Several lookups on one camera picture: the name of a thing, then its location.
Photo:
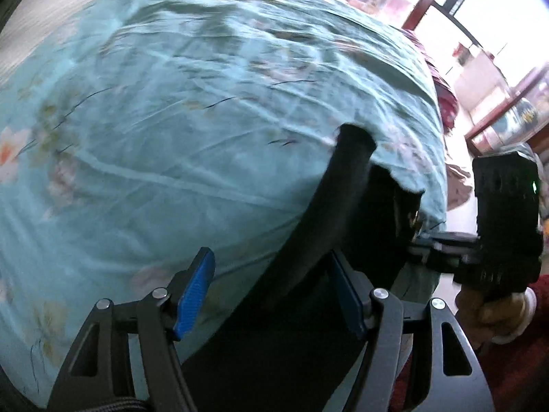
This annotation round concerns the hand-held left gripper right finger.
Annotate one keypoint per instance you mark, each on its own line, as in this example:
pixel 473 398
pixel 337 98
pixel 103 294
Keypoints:
pixel 348 298

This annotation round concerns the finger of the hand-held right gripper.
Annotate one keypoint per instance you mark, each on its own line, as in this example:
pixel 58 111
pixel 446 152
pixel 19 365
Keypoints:
pixel 441 258
pixel 452 238

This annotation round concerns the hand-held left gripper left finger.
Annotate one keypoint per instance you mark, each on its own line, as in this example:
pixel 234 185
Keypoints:
pixel 195 294

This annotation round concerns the person's right forearm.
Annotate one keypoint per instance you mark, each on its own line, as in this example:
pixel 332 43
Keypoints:
pixel 523 364

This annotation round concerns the person's right hand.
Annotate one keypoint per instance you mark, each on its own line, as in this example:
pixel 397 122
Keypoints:
pixel 482 315

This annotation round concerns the pink cloth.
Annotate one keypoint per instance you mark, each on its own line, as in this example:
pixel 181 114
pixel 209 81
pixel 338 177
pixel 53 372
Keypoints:
pixel 457 184

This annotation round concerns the white bangle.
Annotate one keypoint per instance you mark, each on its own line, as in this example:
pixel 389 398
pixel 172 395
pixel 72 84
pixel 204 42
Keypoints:
pixel 528 309

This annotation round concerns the wooden glass cabinet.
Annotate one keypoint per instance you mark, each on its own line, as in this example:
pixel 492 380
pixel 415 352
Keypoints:
pixel 514 111

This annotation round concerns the red patterned quilt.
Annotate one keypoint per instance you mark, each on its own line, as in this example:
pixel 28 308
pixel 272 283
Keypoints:
pixel 444 98

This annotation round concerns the white box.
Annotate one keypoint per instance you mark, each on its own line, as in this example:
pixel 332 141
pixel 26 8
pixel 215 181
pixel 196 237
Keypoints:
pixel 480 77

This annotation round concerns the teal floral bed sheet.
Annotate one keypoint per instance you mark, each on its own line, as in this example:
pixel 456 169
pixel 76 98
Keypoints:
pixel 171 128

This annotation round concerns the window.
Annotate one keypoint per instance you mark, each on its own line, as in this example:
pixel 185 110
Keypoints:
pixel 484 13

